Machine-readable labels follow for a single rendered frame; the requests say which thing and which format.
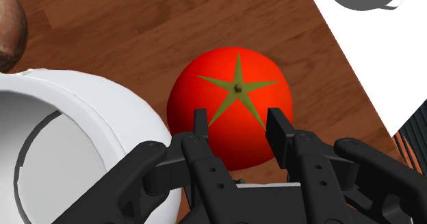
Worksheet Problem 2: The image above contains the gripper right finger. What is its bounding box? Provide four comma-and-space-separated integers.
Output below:
265, 107, 427, 224

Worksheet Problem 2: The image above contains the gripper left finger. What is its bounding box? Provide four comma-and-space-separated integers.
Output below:
51, 108, 242, 224

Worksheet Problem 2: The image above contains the red tomato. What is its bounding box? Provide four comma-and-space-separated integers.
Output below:
166, 47, 294, 172

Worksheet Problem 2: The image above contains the white bowl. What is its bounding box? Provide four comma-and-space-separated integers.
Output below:
0, 68, 183, 224

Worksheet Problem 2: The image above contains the brown round object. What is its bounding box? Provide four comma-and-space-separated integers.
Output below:
0, 0, 29, 73

